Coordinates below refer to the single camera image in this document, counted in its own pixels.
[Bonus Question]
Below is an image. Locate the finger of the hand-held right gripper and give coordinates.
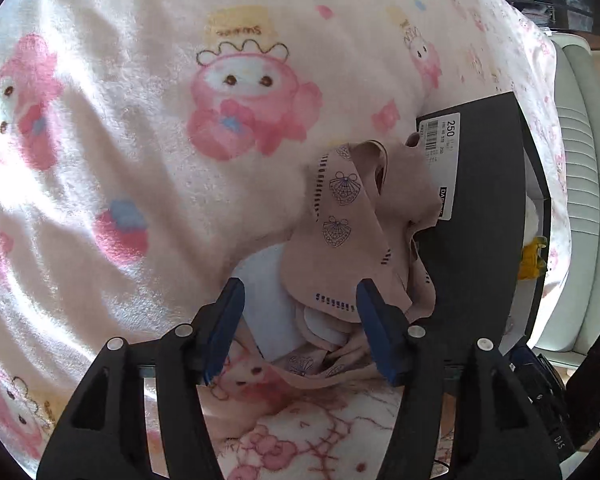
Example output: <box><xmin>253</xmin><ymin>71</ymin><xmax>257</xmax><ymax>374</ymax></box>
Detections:
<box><xmin>507</xmin><ymin>345</ymin><xmax>578</xmax><ymax>466</ymax></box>

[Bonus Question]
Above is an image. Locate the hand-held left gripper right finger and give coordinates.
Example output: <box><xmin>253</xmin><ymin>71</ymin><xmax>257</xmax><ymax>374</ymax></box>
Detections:
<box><xmin>355</xmin><ymin>277</ymin><xmax>564</xmax><ymax>480</ymax></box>

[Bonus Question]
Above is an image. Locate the beige printed cloth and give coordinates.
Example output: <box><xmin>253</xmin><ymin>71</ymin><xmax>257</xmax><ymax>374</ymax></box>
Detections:
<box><xmin>230</xmin><ymin>140</ymin><xmax>443</xmax><ymax>391</ymax></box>

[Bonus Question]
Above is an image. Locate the grey padded headboard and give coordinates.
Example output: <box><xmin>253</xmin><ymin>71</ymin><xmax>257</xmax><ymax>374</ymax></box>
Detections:
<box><xmin>527</xmin><ymin>30</ymin><xmax>600</xmax><ymax>356</ymax></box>

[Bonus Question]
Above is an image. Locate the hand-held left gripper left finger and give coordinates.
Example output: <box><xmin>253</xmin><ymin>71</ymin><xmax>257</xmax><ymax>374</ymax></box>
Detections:
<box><xmin>36</xmin><ymin>276</ymin><xmax>247</xmax><ymax>480</ymax></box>

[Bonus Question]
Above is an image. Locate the black cardboard box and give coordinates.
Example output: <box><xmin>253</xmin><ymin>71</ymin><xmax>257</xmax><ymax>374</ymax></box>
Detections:
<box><xmin>407</xmin><ymin>91</ymin><xmax>551</xmax><ymax>376</ymax></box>

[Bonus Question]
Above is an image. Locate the pink printed blanket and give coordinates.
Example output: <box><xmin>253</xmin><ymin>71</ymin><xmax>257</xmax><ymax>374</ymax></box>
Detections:
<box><xmin>0</xmin><ymin>0</ymin><xmax>571</xmax><ymax>480</ymax></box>

